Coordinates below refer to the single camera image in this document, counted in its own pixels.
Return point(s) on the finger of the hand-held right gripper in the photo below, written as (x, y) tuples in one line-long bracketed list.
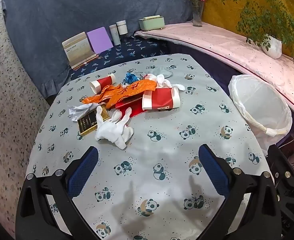
[(290, 192), (279, 165)]

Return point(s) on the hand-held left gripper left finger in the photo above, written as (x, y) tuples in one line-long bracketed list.
[(83, 172)]

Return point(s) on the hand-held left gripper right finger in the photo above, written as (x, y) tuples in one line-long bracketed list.
[(212, 170)]

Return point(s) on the bin with white bag liner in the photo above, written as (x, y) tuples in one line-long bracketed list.
[(259, 100)]

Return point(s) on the orange snack wrapper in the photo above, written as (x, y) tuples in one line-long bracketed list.
[(127, 91)]

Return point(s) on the blue wrapper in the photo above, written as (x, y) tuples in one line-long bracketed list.
[(130, 78)]

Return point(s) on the gold and black box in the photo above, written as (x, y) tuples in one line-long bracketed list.
[(87, 125)]

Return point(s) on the white cotton glove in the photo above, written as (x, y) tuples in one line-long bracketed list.
[(109, 130)]

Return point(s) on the panda print tablecloth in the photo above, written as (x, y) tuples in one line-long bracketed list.
[(162, 125)]

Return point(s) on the flat red packet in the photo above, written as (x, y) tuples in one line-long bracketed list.
[(129, 105)]

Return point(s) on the large red paper cup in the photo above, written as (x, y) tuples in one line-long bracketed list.
[(162, 98)]

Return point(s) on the small red paper cup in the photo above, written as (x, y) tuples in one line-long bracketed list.
[(104, 82)]

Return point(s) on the dark purple cloth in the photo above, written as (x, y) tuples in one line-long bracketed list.
[(199, 62)]

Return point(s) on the clear plastic bag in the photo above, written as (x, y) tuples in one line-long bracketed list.
[(164, 72)]

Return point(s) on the green plant in white pot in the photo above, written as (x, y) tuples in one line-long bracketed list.
[(272, 46)]

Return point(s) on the pink cloth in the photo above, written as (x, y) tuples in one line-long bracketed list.
[(212, 45)]

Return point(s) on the navy floral cloth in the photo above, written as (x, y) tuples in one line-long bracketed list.
[(132, 52)]

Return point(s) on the purple board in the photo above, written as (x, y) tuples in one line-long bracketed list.
[(99, 40)]

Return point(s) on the grey bottle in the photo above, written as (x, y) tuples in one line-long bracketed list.
[(114, 36)]

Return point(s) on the white jar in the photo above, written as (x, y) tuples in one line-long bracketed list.
[(122, 28)]

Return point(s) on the glass vase with pink flowers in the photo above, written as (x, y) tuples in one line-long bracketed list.
[(197, 17)]

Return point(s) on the pale green tissue box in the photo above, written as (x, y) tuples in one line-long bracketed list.
[(152, 25)]

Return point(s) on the yellow cloth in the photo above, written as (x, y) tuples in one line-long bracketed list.
[(217, 10)]

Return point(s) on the blue-grey blanket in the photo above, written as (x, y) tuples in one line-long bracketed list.
[(62, 10)]

